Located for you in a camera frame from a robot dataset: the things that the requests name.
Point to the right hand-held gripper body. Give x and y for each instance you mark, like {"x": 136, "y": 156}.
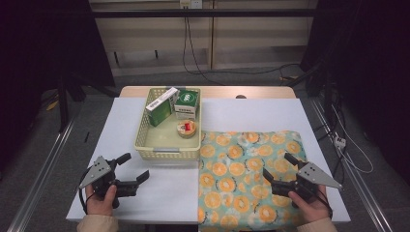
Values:
{"x": 314, "y": 175}

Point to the dark curtain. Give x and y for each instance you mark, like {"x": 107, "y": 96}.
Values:
{"x": 370, "y": 48}
{"x": 38, "y": 48}

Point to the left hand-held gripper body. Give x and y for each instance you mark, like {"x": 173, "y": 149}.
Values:
{"x": 96, "y": 174}

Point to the cream plastic basket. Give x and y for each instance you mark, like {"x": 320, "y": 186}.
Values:
{"x": 164, "y": 137}

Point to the white wall socket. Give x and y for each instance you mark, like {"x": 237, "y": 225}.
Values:
{"x": 190, "y": 4}

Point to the metal floor rail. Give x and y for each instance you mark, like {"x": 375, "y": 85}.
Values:
{"x": 354, "y": 180}
{"x": 38, "y": 183}

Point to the person's right hand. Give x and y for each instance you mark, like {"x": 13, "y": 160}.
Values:
{"x": 314, "y": 209}

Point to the dark round table grommet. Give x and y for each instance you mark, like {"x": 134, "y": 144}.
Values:
{"x": 240, "y": 96}

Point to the person's left hand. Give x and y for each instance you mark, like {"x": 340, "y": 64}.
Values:
{"x": 100, "y": 204}

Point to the round tin with red label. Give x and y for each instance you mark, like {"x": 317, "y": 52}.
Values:
{"x": 186, "y": 129}

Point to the tall green box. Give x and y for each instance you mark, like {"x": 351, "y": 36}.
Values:
{"x": 160, "y": 113}

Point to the orange print cloth bag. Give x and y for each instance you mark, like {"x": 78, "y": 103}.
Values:
{"x": 232, "y": 167}

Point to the white power strip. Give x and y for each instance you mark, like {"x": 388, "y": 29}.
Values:
{"x": 340, "y": 141}

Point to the black metal stand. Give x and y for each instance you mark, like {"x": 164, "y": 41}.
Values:
{"x": 63, "y": 103}
{"x": 327, "y": 93}

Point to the green and white box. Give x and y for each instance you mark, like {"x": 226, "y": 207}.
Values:
{"x": 187, "y": 98}

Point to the black metal crossbar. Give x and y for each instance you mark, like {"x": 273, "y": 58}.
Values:
{"x": 225, "y": 13}

